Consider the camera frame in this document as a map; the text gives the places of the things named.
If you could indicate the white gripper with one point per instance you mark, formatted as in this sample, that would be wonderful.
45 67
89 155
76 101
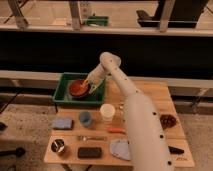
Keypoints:
96 76

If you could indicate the red-brown bowl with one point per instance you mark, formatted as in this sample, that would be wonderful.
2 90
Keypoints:
76 90

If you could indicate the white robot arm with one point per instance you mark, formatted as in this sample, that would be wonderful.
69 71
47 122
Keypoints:
147 142

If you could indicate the green plastic tray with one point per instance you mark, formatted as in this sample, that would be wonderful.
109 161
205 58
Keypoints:
62 97

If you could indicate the white plastic cup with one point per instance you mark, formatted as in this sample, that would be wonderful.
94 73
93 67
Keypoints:
107 112

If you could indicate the blue plastic cup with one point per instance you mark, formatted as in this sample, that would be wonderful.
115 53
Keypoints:
85 118

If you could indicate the orange carrot toy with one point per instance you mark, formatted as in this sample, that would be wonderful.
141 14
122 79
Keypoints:
116 130

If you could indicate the wooden table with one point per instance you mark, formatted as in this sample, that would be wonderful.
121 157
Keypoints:
157 91

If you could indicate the silver spoon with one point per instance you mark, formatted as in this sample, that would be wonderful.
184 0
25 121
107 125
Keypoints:
85 138

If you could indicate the green box on shelf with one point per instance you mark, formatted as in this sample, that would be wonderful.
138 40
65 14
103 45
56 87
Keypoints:
97 20

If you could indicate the black rectangular sponge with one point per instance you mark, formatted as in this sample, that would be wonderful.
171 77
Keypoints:
89 152

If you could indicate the light blue cloth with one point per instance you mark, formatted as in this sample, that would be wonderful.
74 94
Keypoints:
119 148

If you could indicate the metal cup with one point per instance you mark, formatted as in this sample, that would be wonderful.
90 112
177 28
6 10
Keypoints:
58 146

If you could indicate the brown pine cone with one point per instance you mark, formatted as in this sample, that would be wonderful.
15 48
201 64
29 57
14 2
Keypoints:
168 121

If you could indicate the black marker tool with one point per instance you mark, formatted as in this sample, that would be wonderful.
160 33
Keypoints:
175 150

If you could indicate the black object on shelf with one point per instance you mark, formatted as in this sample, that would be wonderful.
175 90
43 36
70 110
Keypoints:
185 14

